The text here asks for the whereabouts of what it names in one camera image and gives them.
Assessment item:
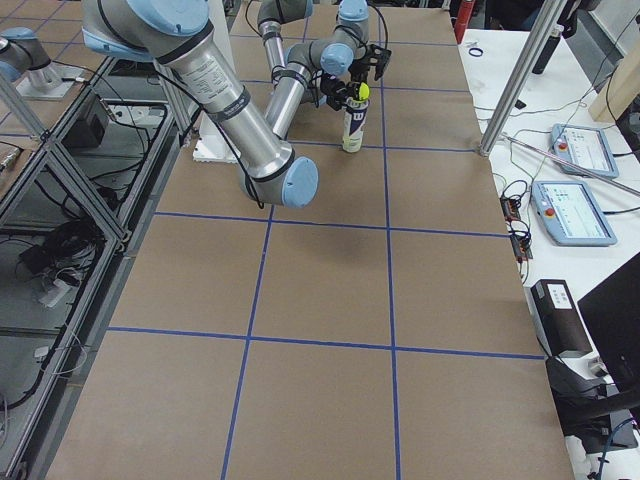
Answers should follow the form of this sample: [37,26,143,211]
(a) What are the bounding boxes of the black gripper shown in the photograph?
[349,44,392,83]
[320,73,362,111]

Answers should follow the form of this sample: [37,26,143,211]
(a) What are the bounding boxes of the yellow tennis ball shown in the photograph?
[355,82,370,102]

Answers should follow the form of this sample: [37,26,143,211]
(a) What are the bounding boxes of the white tennis ball can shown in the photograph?
[342,98,369,153]

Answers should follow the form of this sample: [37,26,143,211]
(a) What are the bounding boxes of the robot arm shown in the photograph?
[257,1,358,119]
[82,1,391,208]

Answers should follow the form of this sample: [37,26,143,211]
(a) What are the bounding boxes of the red cylinder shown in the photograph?
[454,0,475,44]

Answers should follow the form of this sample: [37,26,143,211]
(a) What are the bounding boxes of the teach pendant far tablet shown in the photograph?
[551,123,619,179]

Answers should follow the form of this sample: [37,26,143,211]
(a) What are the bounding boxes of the teach pendant tablet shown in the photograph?
[551,123,619,179]
[531,181,617,247]

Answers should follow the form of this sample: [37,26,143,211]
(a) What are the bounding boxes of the teach pendant near tablet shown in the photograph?
[531,181,617,247]

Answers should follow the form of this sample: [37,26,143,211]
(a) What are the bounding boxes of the black box white label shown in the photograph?
[530,279,592,358]

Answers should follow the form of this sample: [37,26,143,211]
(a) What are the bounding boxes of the black monitor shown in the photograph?
[578,254,639,390]

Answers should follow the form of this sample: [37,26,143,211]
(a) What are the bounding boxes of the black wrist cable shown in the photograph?
[367,4,391,51]

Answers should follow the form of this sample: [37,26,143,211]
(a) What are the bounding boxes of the white pedestal column base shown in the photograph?
[193,0,236,163]

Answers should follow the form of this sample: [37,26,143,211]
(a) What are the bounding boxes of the aluminium frame post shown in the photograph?
[478,0,567,157]

